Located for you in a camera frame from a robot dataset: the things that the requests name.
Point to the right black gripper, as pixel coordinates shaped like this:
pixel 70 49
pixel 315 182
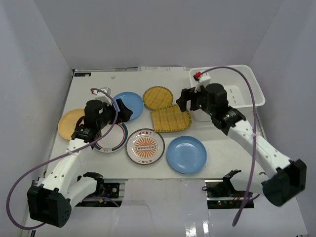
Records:
pixel 187 95

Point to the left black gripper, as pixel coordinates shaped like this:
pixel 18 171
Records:
pixel 118 111

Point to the blue plate with bear print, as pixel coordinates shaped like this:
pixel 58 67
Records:
pixel 133 102

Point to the yellow plate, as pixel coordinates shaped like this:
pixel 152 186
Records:
pixel 67 123

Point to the plain blue plate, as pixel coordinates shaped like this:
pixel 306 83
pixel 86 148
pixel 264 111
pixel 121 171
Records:
pixel 186 155

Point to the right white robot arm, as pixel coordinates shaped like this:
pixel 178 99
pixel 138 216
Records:
pixel 286 177

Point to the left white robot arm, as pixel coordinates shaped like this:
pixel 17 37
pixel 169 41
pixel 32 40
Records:
pixel 51 202

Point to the white plate green red rim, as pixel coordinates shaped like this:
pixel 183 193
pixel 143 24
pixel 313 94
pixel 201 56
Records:
pixel 114 140

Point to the fan-shaped woven bamboo tray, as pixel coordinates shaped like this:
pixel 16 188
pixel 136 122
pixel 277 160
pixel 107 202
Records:
pixel 170 119

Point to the round woven bamboo tray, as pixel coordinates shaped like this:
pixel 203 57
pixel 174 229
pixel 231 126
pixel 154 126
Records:
pixel 157 97

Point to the white plate orange sunburst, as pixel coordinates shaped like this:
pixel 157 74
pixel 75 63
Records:
pixel 145 146

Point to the white paper sheets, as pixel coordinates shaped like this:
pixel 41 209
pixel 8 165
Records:
pixel 161 69

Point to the dark label sticker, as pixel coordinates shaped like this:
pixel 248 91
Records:
pixel 77 74

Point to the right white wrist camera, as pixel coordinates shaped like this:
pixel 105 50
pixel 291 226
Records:
pixel 202 79

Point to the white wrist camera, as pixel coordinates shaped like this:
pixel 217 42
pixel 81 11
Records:
pixel 202 79
pixel 103 96

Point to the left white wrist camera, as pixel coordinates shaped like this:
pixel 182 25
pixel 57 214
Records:
pixel 103 96

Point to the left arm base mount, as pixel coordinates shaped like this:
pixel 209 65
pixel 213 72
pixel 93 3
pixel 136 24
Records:
pixel 109 197

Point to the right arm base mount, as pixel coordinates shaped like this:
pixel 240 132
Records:
pixel 220 194

